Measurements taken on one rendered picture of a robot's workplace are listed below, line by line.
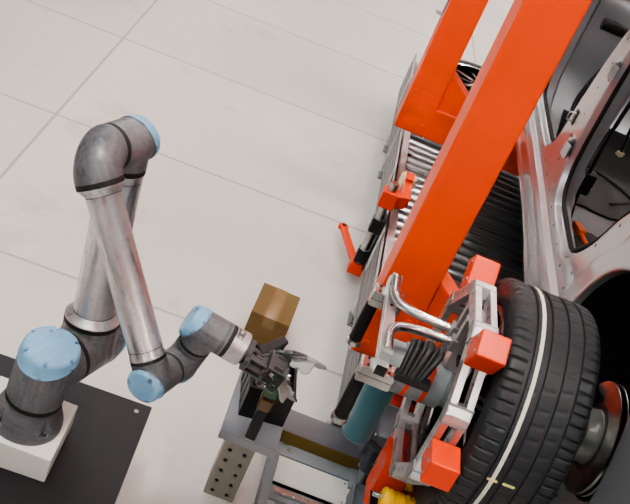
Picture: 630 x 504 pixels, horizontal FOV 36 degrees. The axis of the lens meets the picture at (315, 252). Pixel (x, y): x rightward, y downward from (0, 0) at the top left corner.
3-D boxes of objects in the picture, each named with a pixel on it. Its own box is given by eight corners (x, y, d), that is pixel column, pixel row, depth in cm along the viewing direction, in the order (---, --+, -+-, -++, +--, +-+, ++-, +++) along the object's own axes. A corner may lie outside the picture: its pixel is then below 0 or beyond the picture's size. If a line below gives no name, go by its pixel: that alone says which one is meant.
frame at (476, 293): (406, 528, 245) (501, 375, 217) (382, 519, 245) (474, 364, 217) (417, 397, 292) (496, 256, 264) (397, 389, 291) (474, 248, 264)
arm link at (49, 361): (-8, 388, 245) (8, 338, 237) (38, 361, 260) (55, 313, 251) (37, 423, 242) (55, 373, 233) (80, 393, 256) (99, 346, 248)
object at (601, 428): (564, 512, 263) (625, 472, 237) (538, 502, 262) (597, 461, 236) (577, 412, 281) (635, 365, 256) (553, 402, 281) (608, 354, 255)
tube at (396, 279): (453, 341, 249) (470, 310, 243) (384, 314, 248) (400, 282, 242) (454, 305, 264) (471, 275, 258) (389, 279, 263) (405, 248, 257)
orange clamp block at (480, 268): (492, 294, 258) (502, 264, 260) (465, 283, 258) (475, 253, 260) (484, 298, 265) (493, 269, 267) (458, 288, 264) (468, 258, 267)
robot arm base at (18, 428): (-21, 431, 245) (-13, 404, 240) (3, 384, 262) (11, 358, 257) (50, 455, 248) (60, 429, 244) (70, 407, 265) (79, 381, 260)
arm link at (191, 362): (146, 369, 244) (168, 339, 238) (172, 351, 254) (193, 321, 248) (172, 394, 243) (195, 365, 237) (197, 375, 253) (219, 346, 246)
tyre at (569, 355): (470, 572, 263) (588, 494, 210) (391, 542, 262) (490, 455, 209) (507, 372, 302) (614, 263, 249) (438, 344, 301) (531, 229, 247)
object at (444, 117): (518, 177, 479) (551, 118, 461) (422, 137, 476) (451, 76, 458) (517, 163, 493) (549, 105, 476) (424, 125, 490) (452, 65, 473)
